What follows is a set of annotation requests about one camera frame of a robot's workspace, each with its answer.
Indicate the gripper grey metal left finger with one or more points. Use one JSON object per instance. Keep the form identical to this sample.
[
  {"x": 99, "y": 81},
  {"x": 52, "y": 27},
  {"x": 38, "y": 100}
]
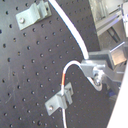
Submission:
[{"x": 95, "y": 71}]

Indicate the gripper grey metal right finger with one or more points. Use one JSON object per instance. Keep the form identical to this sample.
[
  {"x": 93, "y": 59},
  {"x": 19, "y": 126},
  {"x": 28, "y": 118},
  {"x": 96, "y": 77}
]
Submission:
[{"x": 113, "y": 56}]

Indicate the black perforated breadboard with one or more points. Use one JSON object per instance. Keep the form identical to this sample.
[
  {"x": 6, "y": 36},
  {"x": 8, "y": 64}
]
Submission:
[{"x": 31, "y": 64}]

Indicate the aluminium frame rail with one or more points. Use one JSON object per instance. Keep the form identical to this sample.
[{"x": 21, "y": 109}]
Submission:
[{"x": 106, "y": 13}]

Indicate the lower grey cable clip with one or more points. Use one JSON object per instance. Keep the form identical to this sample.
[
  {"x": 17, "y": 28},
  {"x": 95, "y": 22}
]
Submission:
[{"x": 60, "y": 100}]

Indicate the grey cable clip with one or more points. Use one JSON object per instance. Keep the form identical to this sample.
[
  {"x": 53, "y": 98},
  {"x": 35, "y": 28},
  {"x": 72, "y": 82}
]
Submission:
[
  {"x": 35, "y": 13},
  {"x": 60, "y": 100}
]

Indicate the upper grey cable clip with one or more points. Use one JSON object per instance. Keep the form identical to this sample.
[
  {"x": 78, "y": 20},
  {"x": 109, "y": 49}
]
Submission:
[{"x": 35, "y": 13}]

